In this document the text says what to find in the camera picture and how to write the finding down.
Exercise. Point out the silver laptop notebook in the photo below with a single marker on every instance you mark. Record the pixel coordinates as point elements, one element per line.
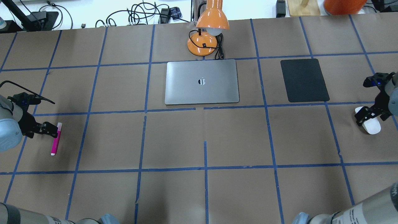
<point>201,82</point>

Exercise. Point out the white computer mouse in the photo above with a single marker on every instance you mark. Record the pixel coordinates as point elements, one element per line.
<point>372,126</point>

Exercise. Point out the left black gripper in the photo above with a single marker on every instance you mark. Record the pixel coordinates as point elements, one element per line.
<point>27,124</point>

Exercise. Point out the pink marker pen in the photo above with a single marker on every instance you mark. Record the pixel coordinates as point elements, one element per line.
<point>56,141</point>

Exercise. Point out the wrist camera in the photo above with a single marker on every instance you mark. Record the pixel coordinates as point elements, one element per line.
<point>24,99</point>
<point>378,79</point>

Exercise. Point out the orange desk lamp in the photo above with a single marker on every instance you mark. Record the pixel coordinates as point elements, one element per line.
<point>207,38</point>

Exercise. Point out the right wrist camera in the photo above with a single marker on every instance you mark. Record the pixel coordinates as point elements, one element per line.
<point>378,79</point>

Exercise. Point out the black power adapter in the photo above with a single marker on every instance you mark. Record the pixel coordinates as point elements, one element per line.
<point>280,8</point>

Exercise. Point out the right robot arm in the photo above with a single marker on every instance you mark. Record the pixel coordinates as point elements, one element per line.
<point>380,208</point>

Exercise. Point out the black mousepad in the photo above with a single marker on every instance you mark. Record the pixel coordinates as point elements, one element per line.
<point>304,80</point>

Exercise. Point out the orange cylindrical container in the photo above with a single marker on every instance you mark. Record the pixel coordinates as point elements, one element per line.
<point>343,7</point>

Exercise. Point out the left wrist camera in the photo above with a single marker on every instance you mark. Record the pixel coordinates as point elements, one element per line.
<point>24,99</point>

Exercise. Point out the wooden stand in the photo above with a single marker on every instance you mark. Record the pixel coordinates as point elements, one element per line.
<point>298,8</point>

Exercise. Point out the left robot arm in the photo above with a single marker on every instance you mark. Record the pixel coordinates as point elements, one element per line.
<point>11,136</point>

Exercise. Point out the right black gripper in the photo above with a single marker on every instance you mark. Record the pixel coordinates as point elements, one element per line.
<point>381,108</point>

